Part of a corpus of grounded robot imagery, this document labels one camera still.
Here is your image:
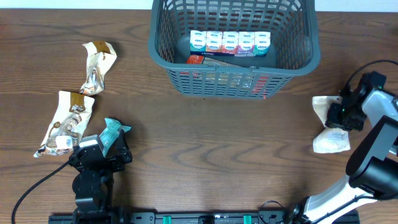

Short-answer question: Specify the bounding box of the multicolour tissue pack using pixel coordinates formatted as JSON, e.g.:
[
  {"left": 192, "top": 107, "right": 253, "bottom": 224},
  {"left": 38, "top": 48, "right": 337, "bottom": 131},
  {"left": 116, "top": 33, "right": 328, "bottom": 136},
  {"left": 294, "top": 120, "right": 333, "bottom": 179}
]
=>
[{"left": 190, "top": 30, "right": 271, "bottom": 57}]

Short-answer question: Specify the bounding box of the grey plastic basket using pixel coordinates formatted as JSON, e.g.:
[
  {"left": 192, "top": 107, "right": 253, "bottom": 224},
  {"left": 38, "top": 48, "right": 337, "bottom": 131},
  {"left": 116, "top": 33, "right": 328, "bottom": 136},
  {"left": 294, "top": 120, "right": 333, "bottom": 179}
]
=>
[{"left": 148, "top": 0, "right": 320, "bottom": 98}]

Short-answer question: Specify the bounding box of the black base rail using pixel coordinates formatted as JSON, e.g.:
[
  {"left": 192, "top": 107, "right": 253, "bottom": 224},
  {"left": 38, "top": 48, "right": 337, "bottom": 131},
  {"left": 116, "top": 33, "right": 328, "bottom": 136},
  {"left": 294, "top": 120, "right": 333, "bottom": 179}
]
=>
[{"left": 48, "top": 210, "right": 361, "bottom": 224}]

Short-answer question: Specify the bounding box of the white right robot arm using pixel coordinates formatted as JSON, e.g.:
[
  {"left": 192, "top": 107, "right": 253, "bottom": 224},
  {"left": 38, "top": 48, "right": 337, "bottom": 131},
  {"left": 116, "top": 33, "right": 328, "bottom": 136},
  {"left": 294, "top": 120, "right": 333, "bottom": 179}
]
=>
[{"left": 284, "top": 72, "right": 397, "bottom": 223}]

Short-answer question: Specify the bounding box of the beige paper pouch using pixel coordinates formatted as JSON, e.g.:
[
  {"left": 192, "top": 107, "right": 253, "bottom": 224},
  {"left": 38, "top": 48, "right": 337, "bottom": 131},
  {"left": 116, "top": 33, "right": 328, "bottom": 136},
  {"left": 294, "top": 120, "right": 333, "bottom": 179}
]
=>
[{"left": 312, "top": 96, "right": 351, "bottom": 154}]

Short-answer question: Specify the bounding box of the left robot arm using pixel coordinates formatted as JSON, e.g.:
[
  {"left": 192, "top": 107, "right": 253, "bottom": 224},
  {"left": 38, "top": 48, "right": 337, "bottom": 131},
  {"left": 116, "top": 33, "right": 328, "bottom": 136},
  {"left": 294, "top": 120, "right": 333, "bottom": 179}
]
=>
[{"left": 69, "top": 130, "right": 132, "bottom": 223}]

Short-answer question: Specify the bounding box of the beige brown snack bag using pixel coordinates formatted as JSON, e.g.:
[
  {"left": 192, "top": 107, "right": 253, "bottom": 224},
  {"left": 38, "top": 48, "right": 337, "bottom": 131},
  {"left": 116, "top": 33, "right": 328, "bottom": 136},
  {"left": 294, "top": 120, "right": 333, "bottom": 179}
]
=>
[{"left": 34, "top": 91, "right": 95, "bottom": 157}]

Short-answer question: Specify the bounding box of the teal snack packet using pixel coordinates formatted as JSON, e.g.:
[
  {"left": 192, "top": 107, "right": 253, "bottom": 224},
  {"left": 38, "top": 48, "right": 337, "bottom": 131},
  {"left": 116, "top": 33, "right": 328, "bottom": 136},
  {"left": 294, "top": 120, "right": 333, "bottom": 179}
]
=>
[{"left": 99, "top": 118, "right": 131, "bottom": 157}]

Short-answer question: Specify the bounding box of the crumpled beige snack bag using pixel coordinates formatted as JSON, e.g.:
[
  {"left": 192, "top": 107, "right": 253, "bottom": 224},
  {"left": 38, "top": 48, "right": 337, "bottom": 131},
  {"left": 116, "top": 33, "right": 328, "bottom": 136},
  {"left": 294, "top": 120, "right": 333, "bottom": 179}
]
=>
[{"left": 80, "top": 40, "right": 117, "bottom": 96}]

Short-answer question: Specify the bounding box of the orange spaghetti packet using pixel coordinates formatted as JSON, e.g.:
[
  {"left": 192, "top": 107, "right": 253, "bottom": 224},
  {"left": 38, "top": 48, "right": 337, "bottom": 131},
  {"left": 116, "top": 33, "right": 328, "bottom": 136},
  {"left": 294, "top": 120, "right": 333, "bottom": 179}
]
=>
[{"left": 186, "top": 55, "right": 269, "bottom": 96}]

